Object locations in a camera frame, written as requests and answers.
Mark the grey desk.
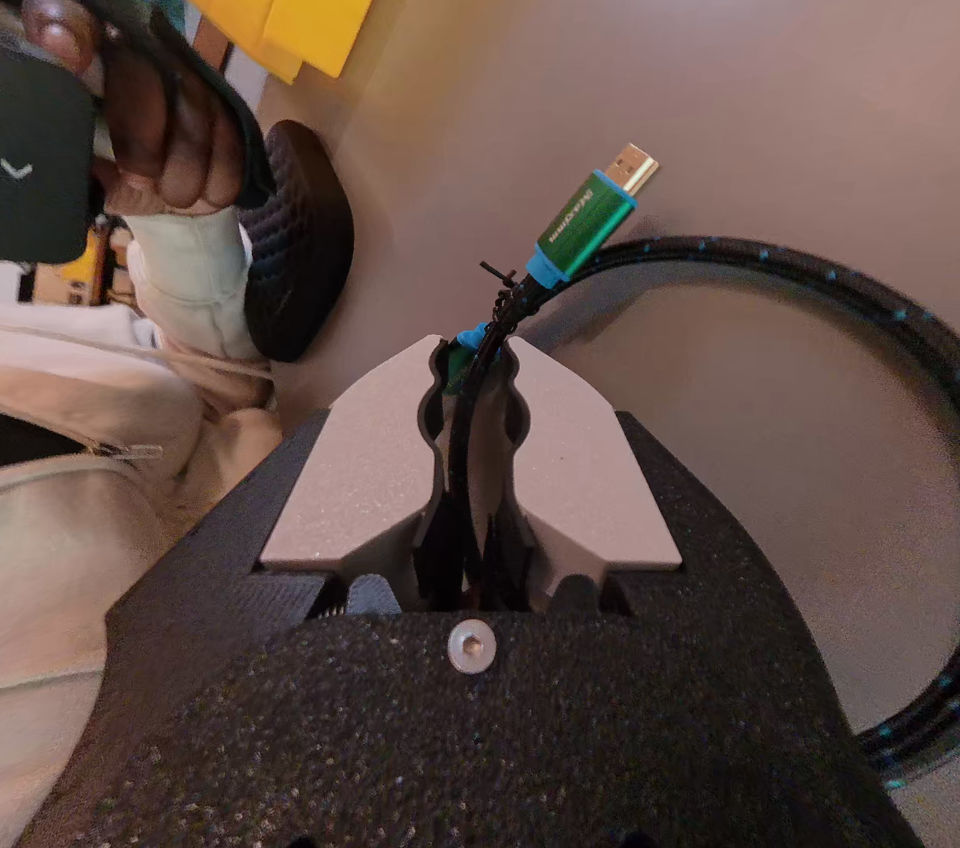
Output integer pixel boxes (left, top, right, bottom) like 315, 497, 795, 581
247, 0, 960, 848

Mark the person's left forearm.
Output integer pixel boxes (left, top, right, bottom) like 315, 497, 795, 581
123, 206, 256, 362

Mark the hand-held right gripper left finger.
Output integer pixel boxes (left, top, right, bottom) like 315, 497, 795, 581
258, 334, 451, 575

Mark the black mesh cushion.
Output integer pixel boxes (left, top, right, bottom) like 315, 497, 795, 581
241, 119, 355, 363

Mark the person's cream hoodie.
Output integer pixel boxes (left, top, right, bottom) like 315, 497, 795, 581
0, 300, 282, 848

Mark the black braided HDMI cable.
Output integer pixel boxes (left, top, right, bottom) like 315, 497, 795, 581
442, 143, 960, 789

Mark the person's left hand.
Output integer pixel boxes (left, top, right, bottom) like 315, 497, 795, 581
21, 0, 252, 219

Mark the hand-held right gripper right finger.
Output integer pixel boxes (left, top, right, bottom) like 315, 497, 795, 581
504, 336, 685, 581

